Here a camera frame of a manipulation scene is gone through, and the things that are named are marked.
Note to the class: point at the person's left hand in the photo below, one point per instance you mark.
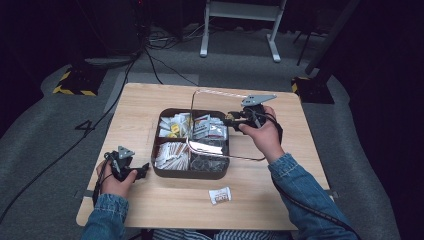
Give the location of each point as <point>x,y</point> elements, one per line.
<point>115,186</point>

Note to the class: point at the pile of brown striped sachets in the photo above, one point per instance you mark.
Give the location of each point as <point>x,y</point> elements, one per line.
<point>173,156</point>

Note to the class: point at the pile of white yellow packets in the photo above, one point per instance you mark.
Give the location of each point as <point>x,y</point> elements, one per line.
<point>175,126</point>

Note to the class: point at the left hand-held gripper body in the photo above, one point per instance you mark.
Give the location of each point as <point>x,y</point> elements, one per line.
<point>120,165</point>

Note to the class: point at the person's striped clothing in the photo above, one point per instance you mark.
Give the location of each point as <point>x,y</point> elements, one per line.
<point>233,236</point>

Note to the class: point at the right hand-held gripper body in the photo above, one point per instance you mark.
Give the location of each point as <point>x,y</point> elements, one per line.
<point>253,116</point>

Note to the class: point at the grey table bracket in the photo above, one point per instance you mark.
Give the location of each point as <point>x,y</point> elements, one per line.
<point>81,193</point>
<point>330,193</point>

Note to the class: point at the black yellow striped stand base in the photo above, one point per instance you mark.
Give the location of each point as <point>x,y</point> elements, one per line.
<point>78,83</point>

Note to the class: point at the white metal desk frame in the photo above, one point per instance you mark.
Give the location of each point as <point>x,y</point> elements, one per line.
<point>240,11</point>

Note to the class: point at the clear box lid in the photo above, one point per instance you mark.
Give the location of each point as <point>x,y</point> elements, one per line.
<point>192,110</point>

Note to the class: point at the person's right hand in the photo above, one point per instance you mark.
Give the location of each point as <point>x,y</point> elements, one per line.
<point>268,138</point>

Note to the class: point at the dark divided box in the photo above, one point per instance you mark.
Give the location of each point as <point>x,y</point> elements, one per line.
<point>190,174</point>

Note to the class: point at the pile of white red packets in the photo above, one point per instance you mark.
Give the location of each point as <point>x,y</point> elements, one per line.
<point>210,128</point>

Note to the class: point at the single white red-label packet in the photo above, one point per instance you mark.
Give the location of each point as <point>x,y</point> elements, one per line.
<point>220,195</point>

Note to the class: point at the pile of dark packets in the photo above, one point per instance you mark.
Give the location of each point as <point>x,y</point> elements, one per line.
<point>208,164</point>

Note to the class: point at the black stand with pole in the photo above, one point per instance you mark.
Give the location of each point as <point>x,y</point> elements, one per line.
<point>315,88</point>

